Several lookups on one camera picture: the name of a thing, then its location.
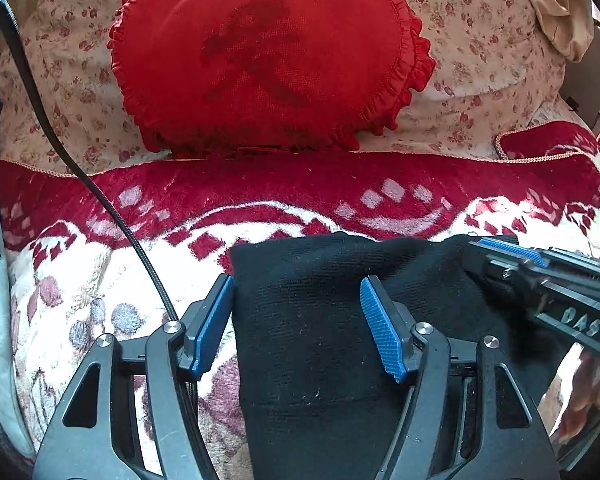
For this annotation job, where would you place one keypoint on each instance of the beige furniture panel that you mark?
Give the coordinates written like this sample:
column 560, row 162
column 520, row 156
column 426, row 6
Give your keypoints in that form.
column 587, row 90

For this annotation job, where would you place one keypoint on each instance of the person's right hand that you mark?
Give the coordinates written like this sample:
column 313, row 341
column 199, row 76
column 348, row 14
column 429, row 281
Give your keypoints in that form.
column 587, row 400

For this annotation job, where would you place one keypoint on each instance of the black pants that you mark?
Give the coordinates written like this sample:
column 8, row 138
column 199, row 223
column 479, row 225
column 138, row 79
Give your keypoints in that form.
column 305, row 335

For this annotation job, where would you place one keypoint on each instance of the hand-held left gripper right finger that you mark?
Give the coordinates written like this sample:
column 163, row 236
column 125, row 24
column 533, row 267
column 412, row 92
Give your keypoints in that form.
column 380, row 330

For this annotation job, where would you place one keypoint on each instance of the red ruffled pillow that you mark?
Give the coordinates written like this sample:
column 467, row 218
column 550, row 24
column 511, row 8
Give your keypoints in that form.
column 260, row 60

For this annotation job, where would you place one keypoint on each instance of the beige cloth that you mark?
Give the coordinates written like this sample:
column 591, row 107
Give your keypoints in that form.
column 560, row 20

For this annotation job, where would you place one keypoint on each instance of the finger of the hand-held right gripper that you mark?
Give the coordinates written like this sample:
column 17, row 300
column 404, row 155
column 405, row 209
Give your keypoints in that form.
column 510, row 251

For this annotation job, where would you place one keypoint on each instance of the floral beige pillow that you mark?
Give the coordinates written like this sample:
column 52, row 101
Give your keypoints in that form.
column 480, row 60

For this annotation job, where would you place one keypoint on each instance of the red and white fleece blanket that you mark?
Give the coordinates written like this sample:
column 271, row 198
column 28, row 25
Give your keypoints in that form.
column 280, row 185

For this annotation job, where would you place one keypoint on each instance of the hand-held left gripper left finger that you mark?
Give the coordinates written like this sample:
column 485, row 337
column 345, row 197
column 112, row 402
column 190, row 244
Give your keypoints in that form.
column 212, row 330

